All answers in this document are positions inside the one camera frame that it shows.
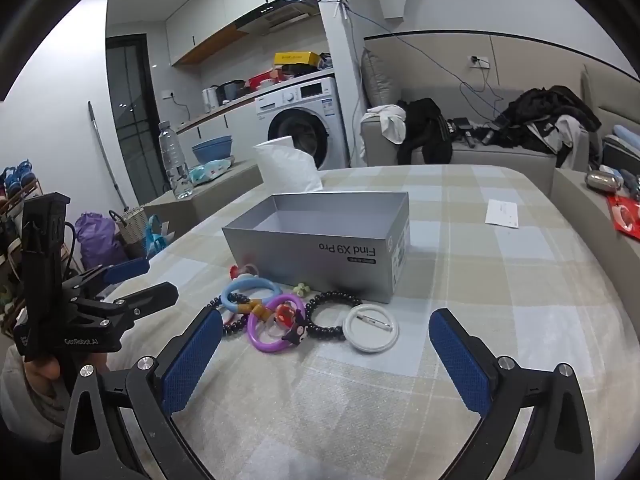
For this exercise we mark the blue shopping bag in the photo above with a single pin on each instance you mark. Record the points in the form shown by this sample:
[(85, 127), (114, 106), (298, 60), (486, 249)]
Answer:
[(156, 237)]

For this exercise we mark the light blue bangle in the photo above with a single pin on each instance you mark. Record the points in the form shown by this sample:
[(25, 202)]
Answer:
[(234, 288)]

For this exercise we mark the pale green flower clip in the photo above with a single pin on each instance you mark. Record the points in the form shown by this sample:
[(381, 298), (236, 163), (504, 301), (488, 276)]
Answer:
[(301, 289)]

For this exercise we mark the purple plastic bag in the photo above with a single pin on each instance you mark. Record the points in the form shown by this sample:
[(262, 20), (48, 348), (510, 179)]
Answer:
[(97, 242)]

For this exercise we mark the white washing machine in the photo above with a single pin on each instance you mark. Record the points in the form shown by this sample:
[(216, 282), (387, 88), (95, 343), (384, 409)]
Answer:
[(295, 100)]

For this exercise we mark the light blue folded cloth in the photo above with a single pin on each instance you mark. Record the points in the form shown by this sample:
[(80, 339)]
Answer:
[(625, 137)]

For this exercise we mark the red plastic basket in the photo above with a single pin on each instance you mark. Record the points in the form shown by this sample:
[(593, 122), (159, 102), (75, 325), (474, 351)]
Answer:
[(261, 80)]

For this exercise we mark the dark glass door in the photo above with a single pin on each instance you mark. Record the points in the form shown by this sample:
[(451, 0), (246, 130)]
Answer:
[(132, 120)]

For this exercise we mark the blue wipes packet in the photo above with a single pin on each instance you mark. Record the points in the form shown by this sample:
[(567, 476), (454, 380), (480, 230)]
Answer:
[(210, 170)]

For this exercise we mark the red paper packet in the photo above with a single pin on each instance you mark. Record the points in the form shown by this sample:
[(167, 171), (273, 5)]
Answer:
[(625, 217)]

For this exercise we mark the black garment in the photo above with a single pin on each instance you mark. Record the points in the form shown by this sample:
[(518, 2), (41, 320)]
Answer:
[(425, 130)]

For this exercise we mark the silver oval case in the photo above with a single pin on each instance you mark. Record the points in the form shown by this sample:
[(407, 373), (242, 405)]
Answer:
[(604, 181)]

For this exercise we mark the grey cushion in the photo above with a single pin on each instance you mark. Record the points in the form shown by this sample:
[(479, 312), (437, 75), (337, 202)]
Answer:
[(379, 80)]

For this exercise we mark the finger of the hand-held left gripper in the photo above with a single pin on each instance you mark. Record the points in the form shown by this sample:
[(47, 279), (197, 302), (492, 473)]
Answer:
[(150, 297), (127, 269)]

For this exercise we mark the white wall cabinets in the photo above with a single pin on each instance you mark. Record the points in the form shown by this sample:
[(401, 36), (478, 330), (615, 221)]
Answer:
[(215, 15)]

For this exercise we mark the shoe rack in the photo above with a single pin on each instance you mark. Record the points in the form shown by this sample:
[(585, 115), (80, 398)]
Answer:
[(15, 200)]

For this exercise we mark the blue plastic basin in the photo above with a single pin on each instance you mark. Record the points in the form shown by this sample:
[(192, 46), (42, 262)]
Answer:
[(212, 149)]

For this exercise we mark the grey low bench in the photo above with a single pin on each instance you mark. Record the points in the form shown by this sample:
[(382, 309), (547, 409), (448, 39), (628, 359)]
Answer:
[(600, 260), (220, 195)]

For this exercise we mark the white and grey garment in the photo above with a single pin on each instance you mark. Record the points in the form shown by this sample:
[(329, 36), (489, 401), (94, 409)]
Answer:
[(567, 140)]

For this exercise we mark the white paper slip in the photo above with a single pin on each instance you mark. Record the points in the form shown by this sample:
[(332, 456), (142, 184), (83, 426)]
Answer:
[(501, 212)]

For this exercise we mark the wicker basket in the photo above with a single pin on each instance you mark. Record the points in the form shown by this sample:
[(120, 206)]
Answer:
[(131, 227)]

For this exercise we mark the person's left hand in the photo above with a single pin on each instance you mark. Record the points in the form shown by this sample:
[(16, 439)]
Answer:
[(44, 370)]

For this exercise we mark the black jacket pile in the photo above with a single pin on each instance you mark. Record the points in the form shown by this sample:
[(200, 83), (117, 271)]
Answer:
[(545, 105)]

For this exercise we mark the black cartoon figure charm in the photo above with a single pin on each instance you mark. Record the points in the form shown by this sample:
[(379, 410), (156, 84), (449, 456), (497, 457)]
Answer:
[(295, 334)]

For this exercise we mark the purple bangle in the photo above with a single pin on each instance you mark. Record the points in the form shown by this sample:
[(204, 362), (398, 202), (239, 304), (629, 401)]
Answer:
[(257, 340)]

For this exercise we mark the grey sofa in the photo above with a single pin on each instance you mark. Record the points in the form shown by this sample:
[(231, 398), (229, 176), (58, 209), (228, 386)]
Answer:
[(475, 156)]

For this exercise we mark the clear water bottle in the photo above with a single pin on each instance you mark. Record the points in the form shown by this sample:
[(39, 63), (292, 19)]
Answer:
[(175, 160)]

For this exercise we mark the white kettle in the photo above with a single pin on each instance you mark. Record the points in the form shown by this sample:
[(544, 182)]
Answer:
[(210, 101)]

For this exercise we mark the white round pin badge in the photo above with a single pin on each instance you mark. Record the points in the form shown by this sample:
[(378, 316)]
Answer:
[(360, 341)]

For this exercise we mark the wall power outlet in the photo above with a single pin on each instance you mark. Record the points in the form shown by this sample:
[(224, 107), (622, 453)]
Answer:
[(477, 60)]

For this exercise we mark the black kitchen appliance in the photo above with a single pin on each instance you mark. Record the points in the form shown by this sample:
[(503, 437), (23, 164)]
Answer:
[(231, 91)]

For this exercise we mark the yellow cardboard box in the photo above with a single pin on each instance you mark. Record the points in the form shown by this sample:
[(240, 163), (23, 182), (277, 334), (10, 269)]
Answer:
[(295, 59)]

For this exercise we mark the grey cardboard box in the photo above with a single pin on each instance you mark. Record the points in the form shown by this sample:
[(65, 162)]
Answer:
[(300, 255)]

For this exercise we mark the range hood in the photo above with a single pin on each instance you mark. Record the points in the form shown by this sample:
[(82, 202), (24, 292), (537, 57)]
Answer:
[(280, 10)]

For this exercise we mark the brown small clip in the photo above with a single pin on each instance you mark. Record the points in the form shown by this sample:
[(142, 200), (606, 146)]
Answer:
[(247, 306)]

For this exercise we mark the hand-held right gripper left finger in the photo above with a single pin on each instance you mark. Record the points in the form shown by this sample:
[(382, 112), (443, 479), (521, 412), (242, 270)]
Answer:
[(192, 365)]

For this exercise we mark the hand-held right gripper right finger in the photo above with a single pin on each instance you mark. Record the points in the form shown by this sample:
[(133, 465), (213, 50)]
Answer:
[(460, 360)]

